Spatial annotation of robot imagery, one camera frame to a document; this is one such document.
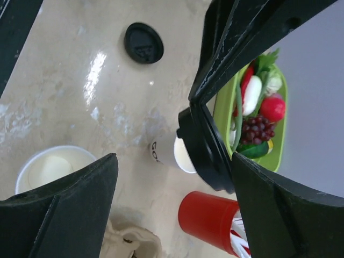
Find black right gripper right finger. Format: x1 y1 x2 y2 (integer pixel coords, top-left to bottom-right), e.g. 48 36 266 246
231 153 343 257

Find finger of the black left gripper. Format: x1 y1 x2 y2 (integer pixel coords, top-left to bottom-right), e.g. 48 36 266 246
189 0 334 107
0 0 42 93

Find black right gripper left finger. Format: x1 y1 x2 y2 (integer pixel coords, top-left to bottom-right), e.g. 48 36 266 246
1 153 118 257

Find black coffee cup lid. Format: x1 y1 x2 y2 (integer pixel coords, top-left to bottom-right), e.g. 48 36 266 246
124 22 164 65
176 107 235 194

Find white paper coffee cup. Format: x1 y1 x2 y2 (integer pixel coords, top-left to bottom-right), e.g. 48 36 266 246
149 132 196 174

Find red toy chili pepper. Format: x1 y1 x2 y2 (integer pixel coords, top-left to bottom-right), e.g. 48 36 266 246
240 62 254 105

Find white wrapped straw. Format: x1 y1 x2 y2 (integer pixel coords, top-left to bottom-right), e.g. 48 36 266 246
230 218 251 258

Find stack of white paper cups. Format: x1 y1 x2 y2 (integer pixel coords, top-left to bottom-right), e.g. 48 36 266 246
15 145 97 194

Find white toy radish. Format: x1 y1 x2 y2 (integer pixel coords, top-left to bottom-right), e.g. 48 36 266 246
241 75 262 116

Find green toy cabbage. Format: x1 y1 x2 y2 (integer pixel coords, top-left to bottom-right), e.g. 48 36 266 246
264 66 283 96

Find green plastic produce bin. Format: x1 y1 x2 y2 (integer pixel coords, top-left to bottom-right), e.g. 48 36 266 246
212 63 289 173

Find green toy cucumber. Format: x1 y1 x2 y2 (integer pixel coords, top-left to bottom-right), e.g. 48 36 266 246
236 139 274 159

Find brown pulp cup carrier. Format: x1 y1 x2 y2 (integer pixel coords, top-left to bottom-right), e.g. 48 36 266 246
99 220 162 258

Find red straw holder cup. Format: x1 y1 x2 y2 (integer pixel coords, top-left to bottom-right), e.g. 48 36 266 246
178 191 243 257

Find red toy apple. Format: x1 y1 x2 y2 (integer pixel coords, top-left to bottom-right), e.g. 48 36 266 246
260 97 286 123

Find purple toy grapes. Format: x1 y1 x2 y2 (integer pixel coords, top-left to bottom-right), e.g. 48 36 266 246
239 114 276 145

